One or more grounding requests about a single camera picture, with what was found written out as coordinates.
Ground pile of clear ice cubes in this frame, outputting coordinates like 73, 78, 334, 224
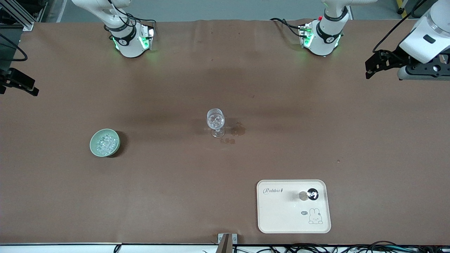
95, 133, 118, 155

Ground silver metal jigger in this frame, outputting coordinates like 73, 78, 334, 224
298, 188, 319, 201

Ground clear wine glass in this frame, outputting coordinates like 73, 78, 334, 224
206, 109, 226, 138

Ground green ceramic bowl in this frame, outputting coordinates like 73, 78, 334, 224
89, 129, 121, 158

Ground brown table cover sheet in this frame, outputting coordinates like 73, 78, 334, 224
0, 19, 450, 245

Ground cream rabbit print tray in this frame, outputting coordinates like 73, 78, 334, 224
257, 180, 332, 234

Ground brown wooden bar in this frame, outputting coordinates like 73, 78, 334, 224
219, 234, 232, 253

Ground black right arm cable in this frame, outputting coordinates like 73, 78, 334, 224
0, 33, 28, 62

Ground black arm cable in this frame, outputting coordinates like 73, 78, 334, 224
373, 0, 429, 53
0, 33, 28, 62

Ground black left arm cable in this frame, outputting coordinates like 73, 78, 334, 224
373, 0, 429, 53

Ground silver aluminium frame profile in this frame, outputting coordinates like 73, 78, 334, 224
0, 0, 48, 31

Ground black left base cable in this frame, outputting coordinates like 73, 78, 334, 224
270, 18, 303, 37

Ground black base cable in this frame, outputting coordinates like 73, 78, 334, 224
125, 13, 156, 29
270, 18, 303, 37

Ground black right base cable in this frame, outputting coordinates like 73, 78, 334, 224
125, 13, 156, 29

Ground tangled black cables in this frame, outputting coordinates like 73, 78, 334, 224
232, 241, 450, 253

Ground grey metal bracket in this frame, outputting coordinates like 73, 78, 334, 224
218, 233, 238, 245

